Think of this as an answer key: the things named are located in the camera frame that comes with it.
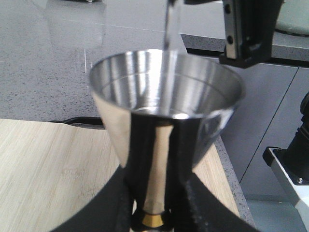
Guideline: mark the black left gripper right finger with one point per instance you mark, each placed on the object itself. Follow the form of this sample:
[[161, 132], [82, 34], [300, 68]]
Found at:
[[193, 207]]

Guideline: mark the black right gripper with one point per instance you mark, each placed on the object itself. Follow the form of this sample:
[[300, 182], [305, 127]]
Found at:
[[249, 30]]

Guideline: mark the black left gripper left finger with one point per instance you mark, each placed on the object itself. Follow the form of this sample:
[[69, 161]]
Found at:
[[118, 206]]

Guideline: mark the steel double jigger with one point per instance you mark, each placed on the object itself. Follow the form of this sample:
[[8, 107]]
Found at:
[[163, 86]]

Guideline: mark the pale green pot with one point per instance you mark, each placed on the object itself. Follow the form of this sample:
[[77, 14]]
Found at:
[[294, 17]]

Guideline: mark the wooden cutting board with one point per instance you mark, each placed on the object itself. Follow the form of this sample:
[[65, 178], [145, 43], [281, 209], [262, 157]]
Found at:
[[49, 171]]

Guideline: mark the black and white camera stand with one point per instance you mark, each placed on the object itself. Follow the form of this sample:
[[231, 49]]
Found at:
[[291, 165]]

